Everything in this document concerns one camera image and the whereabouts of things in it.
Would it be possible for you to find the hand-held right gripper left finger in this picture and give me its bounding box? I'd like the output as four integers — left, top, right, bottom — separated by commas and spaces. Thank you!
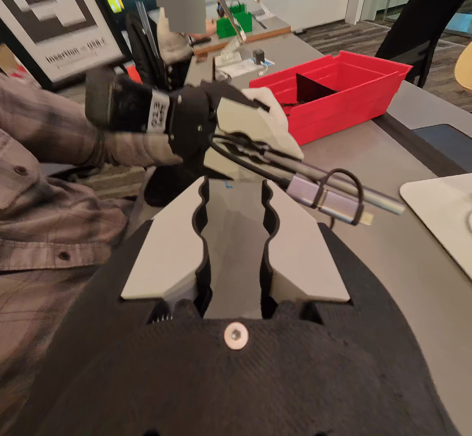
120, 176, 214, 319

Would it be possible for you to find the person's left forearm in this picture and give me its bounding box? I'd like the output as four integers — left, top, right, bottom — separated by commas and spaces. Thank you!
0, 74, 183, 168

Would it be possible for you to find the black bag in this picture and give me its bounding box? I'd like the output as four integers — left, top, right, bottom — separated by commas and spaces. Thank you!
125, 12, 192, 90

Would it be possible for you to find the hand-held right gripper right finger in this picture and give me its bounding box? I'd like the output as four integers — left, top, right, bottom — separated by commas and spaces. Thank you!
259, 179, 351, 319

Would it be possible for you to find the person's left hand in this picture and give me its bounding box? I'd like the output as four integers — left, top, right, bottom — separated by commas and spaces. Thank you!
241, 87, 290, 138

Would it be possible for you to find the background wooden desk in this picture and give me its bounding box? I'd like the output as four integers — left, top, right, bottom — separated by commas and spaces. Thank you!
193, 15, 292, 56

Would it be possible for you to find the dark table cable flap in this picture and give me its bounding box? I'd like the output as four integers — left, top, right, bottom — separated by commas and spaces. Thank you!
412, 124, 472, 175

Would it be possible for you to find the framed marker poster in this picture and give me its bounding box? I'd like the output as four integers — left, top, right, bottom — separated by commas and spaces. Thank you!
0, 0, 124, 91

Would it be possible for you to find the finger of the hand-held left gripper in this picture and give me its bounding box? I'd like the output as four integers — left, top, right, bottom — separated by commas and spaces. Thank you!
216, 97, 305, 160
203, 147, 259, 183

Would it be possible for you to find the black quilted pad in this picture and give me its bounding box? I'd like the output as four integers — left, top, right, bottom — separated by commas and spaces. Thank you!
144, 166, 207, 208

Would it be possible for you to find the green plastic bin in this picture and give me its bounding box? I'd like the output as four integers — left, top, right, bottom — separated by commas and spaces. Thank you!
216, 17, 242, 39
229, 3, 253, 32

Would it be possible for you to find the red plastic bin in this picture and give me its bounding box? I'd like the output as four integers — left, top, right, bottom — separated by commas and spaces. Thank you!
250, 51, 413, 146

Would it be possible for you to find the black hub cable with plug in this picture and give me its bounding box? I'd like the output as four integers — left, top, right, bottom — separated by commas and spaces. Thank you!
207, 131, 374, 230

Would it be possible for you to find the black office chair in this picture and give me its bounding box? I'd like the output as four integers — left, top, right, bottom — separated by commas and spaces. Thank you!
375, 0, 472, 88

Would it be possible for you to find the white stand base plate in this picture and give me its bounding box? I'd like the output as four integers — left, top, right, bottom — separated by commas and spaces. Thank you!
400, 173, 472, 281

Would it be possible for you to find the grey usb hub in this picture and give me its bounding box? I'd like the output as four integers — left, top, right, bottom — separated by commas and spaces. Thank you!
258, 148, 406, 216

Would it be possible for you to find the clear acrylic stand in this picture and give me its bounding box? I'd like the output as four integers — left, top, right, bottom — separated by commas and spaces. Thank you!
208, 0, 248, 56

